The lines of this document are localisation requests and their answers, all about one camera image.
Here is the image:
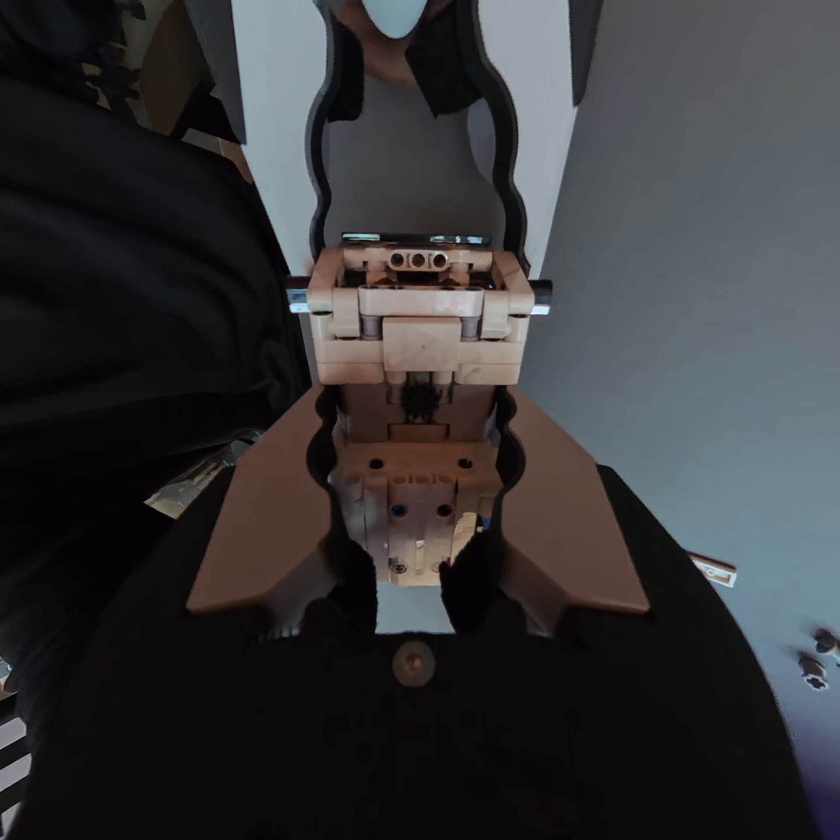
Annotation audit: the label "white lego truck model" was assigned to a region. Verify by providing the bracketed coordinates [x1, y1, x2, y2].
[287, 231, 554, 588]

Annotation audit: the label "scattered small lego pieces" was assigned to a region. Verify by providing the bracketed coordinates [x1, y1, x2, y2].
[684, 550, 840, 694]

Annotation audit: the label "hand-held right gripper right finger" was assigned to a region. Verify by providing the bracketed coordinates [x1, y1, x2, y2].
[492, 384, 652, 636]

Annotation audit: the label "brown cardboard box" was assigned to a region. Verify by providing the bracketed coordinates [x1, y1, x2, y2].
[140, 0, 256, 186]

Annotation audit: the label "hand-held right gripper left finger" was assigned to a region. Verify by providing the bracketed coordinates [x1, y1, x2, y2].
[185, 382, 347, 634]

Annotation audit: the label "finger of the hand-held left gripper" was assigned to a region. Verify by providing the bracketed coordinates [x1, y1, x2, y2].
[458, 0, 580, 282]
[230, 0, 368, 280]

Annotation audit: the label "person's black clothed torso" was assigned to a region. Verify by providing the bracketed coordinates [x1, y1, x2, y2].
[0, 0, 312, 697]

